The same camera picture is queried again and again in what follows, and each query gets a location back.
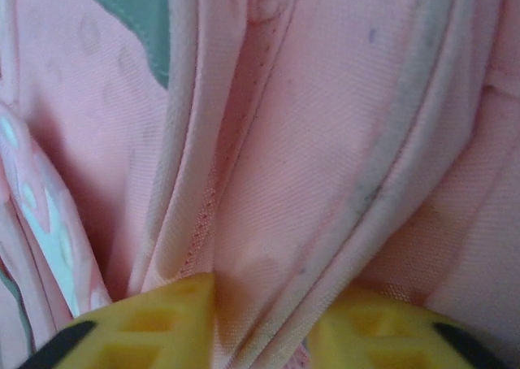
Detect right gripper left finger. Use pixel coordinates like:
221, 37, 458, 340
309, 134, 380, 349
15, 273, 216, 369

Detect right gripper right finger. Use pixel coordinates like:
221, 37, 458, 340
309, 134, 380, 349
308, 287, 509, 369

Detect pink backpack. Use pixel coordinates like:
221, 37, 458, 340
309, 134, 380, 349
0, 0, 520, 369

